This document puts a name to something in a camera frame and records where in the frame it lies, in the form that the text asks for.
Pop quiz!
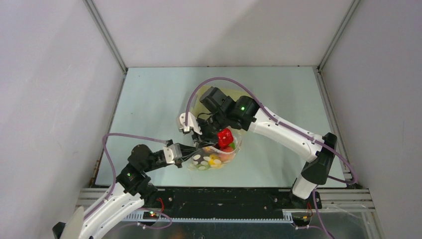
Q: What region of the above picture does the orange peach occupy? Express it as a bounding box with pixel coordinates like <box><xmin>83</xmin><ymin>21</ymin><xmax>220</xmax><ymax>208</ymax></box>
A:
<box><xmin>219</xmin><ymin>146</ymin><xmax>235</xmax><ymax>162</ymax></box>

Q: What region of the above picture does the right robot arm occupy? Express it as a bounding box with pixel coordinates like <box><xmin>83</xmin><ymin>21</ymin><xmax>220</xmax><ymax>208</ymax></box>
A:
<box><xmin>199</xmin><ymin>87</ymin><xmax>337</xmax><ymax>208</ymax></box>

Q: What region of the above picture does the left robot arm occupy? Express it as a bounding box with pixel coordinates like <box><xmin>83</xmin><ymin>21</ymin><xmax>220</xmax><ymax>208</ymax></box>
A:
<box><xmin>52</xmin><ymin>142</ymin><xmax>197</xmax><ymax>239</ymax></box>

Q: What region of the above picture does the red bell pepper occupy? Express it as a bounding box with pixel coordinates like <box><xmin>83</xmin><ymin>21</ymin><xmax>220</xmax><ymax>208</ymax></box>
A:
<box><xmin>217</xmin><ymin>128</ymin><xmax>234</xmax><ymax>149</ymax></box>

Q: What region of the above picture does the clear zip top bag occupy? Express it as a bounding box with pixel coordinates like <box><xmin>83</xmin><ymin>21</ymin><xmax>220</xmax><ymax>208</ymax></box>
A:
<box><xmin>189</xmin><ymin>127</ymin><xmax>245</xmax><ymax>171</ymax></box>

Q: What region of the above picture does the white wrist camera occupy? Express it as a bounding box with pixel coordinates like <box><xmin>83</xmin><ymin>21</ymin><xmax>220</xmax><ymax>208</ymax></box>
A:
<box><xmin>176</xmin><ymin>112</ymin><xmax>202</xmax><ymax>135</ymax></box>
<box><xmin>163</xmin><ymin>140</ymin><xmax>182</xmax><ymax>164</ymax></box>

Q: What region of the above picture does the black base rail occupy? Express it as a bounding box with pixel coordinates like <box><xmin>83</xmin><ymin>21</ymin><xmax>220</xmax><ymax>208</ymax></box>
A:
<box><xmin>145</xmin><ymin>187</ymin><xmax>322</xmax><ymax>220</ymax></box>

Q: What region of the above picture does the cream perforated plastic basket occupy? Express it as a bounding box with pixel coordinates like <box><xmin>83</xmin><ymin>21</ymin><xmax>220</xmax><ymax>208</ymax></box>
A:
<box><xmin>189</xmin><ymin>86</ymin><xmax>259</xmax><ymax>128</ymax></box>

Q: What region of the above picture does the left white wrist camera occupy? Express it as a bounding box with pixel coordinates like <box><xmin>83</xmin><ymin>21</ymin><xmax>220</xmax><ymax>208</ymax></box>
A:
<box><xmin>163</xmin><ymin>140</ymin><xmax>182</xmax><ymax>164</ymax></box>

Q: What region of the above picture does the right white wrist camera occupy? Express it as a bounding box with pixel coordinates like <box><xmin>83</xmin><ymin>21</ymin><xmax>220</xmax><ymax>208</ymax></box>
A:
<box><xmin>176</xmin><ymin>112</ymin><xmax>202</xmax><ymax>135</ymax></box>

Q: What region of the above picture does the small circuit board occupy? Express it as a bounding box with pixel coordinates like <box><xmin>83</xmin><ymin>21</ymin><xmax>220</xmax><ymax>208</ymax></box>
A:
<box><xmin>142</xmin><ymin>211</ymin><xmax>160</xmax><ymax>220</ymax></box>

